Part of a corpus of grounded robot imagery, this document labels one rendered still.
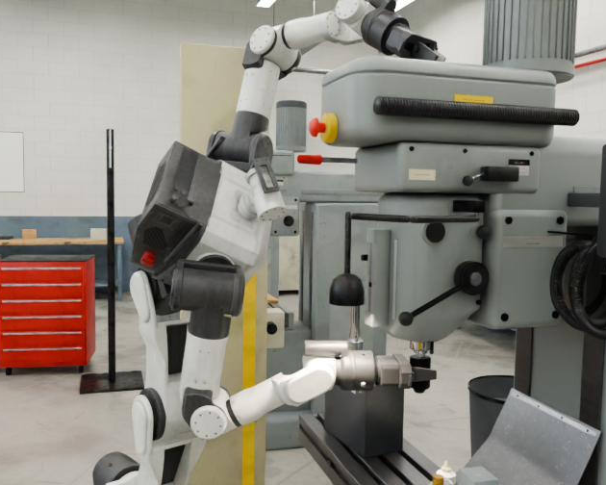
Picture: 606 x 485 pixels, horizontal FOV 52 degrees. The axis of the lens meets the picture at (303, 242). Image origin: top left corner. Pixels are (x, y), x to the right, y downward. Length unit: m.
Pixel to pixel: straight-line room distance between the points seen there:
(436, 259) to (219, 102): 1.90
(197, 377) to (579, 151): 0.96
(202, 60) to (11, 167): 7.49
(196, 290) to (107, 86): 9.12
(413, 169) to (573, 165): 0.39
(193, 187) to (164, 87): 8.99
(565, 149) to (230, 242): 0.76
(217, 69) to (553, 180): 1.95
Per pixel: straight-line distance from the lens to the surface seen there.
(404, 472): 1.64
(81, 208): 10.24
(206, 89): 3.03
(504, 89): 1.37
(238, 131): 1.62
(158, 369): 1.76
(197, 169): 1.46
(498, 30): 1.52
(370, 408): 1.65
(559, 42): 1.51
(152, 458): 1.82
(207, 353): 1.37
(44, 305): 5.83
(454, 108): 1.26
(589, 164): 1.52
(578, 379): 1.62
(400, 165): 1.25
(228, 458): 3.28
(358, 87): 1.24
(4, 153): 10.34
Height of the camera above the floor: 1.63
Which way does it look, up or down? 5 degrees down
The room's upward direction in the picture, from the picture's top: 1 degrees clockwise
